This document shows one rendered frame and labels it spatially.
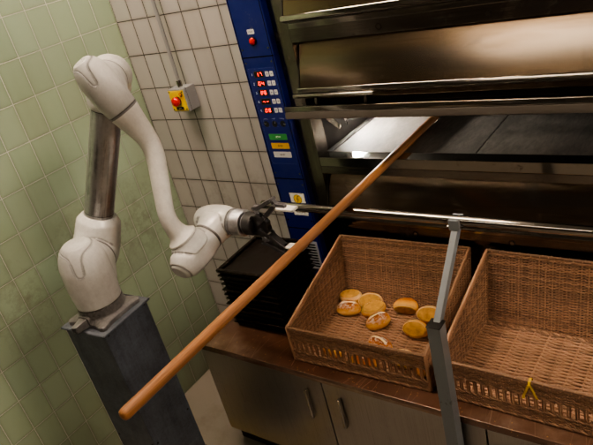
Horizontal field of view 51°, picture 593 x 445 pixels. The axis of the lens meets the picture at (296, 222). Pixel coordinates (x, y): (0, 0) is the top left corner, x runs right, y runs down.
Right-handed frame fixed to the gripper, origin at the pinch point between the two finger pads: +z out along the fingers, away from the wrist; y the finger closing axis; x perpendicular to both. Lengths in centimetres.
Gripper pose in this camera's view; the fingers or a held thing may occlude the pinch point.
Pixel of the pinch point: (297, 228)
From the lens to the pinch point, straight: 187.6
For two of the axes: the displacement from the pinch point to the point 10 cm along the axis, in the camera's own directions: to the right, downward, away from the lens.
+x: -5.4, 4.9, -6.8
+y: 2.3, 8.7, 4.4
